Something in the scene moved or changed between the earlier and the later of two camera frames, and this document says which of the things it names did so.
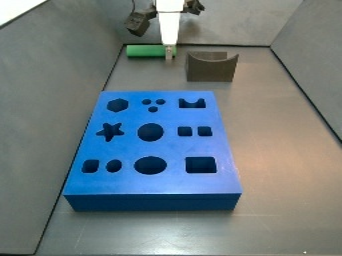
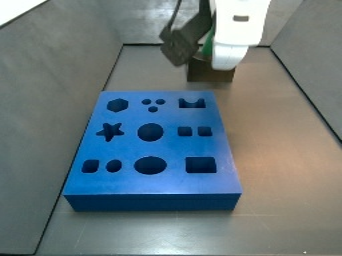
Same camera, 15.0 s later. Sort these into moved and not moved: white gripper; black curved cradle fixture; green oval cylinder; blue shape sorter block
Moved: white gripper; green oval cylinder
Not moved: black curved cradle fixture; blue shape sorter block
